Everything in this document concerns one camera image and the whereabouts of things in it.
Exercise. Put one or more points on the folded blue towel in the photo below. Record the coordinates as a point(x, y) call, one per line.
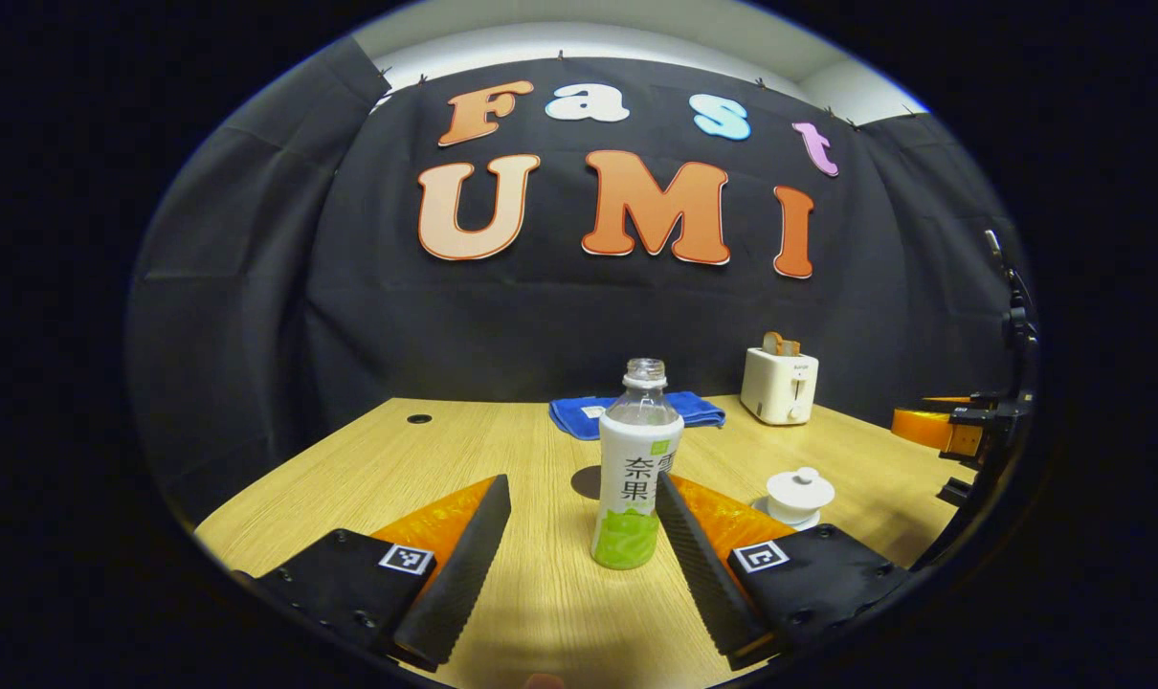
point(579, 416)

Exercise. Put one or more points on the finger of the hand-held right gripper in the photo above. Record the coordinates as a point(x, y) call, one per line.
point(933, 426)

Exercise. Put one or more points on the cream toaster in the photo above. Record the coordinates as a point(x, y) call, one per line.
point(778, 386)

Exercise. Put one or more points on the white teacup lid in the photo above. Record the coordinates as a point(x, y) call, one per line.
point(801, 490)

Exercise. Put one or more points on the white teacup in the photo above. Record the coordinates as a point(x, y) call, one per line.
point(797, 522)

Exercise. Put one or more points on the clear water bottle green label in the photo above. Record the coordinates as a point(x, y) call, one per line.
point(632, 459)

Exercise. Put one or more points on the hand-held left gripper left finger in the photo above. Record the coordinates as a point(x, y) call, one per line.
point(459, 565)

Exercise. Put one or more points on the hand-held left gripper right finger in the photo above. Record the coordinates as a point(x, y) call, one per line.
point(699, 565)

